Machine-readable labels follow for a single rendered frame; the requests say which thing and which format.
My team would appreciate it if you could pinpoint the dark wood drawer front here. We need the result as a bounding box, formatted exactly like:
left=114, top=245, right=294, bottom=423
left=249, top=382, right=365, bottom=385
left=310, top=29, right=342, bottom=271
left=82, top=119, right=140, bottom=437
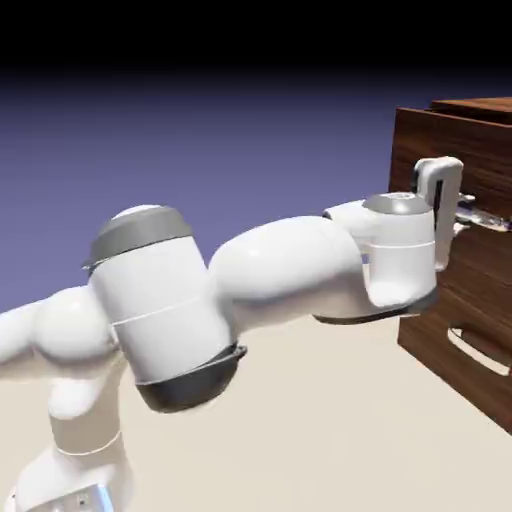
left=397, top=275, right=512, bottom=436
left=389, top=106, right=512, bottom=310

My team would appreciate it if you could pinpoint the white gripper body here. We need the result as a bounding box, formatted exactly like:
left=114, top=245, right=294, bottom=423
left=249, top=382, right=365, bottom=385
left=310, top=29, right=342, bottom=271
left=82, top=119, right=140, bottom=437
left=412, top=156, right=466, bottom=273

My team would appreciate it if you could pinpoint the shiny silver drawer handle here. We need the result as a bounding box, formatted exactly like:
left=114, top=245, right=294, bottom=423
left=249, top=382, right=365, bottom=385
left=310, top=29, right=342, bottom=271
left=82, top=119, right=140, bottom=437
left=455, top=194, right=512, bottom=234
left=446, top=326, right=512, bottom=378

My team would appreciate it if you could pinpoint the dark wood cabinet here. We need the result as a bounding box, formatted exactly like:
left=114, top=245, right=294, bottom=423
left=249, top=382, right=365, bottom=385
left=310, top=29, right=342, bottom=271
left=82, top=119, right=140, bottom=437
left=388, top=96, right=512, bottom=436

